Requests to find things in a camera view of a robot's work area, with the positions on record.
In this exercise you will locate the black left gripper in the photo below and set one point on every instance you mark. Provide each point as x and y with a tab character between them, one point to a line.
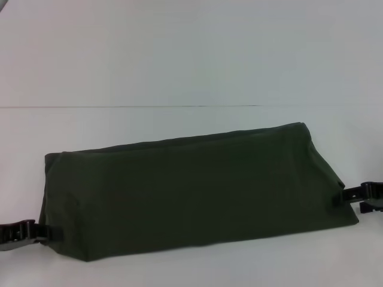
10	236

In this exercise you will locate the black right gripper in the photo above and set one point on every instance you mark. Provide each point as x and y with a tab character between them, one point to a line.
377	198

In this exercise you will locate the dark green shirt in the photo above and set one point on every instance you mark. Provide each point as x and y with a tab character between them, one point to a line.
194	194

